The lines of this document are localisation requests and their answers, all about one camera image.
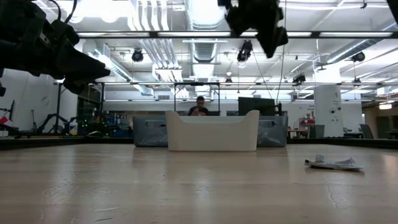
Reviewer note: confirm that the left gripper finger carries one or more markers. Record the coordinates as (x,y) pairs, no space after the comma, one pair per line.
(84,67)

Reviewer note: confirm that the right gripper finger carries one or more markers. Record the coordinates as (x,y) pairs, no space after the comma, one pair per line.
(273,40)

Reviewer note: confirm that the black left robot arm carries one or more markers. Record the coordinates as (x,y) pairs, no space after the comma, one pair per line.
(15,18)

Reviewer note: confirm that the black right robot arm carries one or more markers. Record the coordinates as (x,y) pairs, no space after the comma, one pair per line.
(393,9)

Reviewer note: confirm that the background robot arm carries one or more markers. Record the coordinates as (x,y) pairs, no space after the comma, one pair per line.
(51,119)

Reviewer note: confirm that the black ceiling spotlight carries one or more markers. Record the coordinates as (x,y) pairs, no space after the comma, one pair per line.
(358,57)
(245,51)
(137,55)
(298,78)

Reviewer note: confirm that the white bottle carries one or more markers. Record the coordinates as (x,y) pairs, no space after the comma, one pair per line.
(73,128)

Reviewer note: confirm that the black monitor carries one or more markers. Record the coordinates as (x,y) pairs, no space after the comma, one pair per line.
(255,105)

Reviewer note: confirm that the red bar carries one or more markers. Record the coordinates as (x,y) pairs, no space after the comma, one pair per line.
(3,120)

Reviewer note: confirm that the blue crates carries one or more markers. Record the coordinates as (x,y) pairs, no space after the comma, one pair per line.
(124,132)

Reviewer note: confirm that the white pillar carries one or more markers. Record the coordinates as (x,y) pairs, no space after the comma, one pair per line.
(328,105)

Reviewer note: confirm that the red shelf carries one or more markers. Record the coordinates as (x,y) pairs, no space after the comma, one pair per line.
(306,122)

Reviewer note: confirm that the dark grey storage bin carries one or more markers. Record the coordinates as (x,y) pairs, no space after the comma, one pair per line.
(149,130)
(273,130)

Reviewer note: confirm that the person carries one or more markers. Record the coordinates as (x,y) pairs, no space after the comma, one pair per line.
(199,109)

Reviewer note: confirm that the white plastic bin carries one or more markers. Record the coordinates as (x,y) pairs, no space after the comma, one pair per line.
(211,133)

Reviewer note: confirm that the bright ceiling lamp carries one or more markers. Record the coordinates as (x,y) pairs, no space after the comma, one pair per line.
(385,106)

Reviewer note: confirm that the white packet with text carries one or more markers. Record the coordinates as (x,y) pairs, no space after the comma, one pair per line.
(332,165)

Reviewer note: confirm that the silver ventilation duct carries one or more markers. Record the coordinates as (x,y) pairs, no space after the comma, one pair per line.
(205,49)

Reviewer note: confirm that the black aluminium table frame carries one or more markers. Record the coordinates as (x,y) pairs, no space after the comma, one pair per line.
(46,142)

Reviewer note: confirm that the black square frame stand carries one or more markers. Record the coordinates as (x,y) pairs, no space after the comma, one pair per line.
(174,96)

